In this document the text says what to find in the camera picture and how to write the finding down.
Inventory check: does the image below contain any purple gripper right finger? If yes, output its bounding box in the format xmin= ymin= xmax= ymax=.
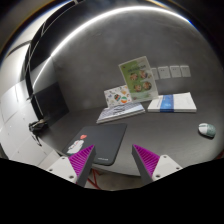
xmin=131 ymin=143 xmax=184 ymax=186

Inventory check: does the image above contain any white green computer mouse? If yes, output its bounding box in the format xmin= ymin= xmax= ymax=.
xmin=198 ymin=123 xmax=216 ymax=138

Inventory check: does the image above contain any black bag on floor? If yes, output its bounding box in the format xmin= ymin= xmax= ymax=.
xmin=28 ymin=120 xmax=48 ymax=135

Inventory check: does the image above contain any red cable under table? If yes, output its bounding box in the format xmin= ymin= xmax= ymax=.
xmin=87 ymin=168 xmax=101 ymax=190

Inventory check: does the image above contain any white wall socket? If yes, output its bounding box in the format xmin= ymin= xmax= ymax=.
xmin=151 ymin=68 xmax=159 ymax=80
xmin=158 ymin=66 xmax=171 ymax=79
xmin=180 ymin=65 xmax=191 ymax=77
xmin=170 ymin=65 xmax=181 ymax=78

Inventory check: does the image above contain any dark grey mouse pad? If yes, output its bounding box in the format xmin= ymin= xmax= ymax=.
xmin=63 ymin=123 xmax=127 ymax=166

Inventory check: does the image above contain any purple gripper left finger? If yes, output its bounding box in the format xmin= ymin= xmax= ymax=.
xmin=46 ymin=144 xmax=97 ymax=188

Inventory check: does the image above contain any white book blue stripe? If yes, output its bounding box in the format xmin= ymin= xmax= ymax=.
xmin=147 ymin=92 xmax=197 ymax=113

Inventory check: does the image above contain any white patterned small book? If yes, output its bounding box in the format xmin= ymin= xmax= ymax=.
xmin=104 ymin=85 xmax=132 ymax=107

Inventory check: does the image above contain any green food poster book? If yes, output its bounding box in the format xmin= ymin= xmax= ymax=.
xmin=119 ymin=56 xmax=158 ymax=102

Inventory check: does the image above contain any striped grey flat book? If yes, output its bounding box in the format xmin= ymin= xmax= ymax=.
xmin=96 ymin=102 xmax=145 ymax=124

